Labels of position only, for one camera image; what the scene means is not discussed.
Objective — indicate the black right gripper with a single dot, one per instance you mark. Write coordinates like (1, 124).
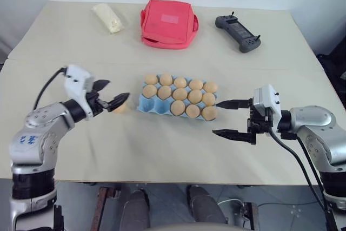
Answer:
(259, 125)

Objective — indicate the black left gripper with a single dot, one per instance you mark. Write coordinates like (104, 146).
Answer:
(96, 104)

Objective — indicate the tan egg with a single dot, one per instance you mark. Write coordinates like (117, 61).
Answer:
(166, 79)
(178, 108)
(179, 94)
(209, 113)
(193, 111)
(120, 108)
(210, 87)
(196, 84)
(208, 98)
(164, 92)
(149, 91)
(151, 79)
(195, 96)
(180, 82)

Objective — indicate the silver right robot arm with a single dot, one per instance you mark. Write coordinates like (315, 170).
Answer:
(316, 125)

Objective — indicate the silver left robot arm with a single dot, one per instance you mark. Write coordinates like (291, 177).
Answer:
(40, 133)

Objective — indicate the blue egg carton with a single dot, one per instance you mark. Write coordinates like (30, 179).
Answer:
(151, 106)

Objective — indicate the cream plastic packet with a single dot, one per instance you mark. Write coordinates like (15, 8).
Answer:
(108, 18)

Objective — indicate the grey handheld remote controller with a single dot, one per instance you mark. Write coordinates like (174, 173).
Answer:
(238, 32)

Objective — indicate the dark rounded shape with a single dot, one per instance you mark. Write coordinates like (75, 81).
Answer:
(136, 209)
(204, 204)

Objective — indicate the red fabric bag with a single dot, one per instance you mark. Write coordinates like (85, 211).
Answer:
(167, 22)

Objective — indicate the black bulky object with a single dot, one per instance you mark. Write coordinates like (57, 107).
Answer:
(332, 66)

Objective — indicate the rusty metal bar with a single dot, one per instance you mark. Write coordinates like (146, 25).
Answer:
(100, 206)

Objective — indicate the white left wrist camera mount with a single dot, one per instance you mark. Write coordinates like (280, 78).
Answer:
(77, 79)

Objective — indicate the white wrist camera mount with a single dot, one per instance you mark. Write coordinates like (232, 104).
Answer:
(77, 79)
(266, 98)

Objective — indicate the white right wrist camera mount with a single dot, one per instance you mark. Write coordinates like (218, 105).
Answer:
(266, 98)

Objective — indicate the black metal bracket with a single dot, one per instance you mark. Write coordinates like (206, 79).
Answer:
(247, 214)

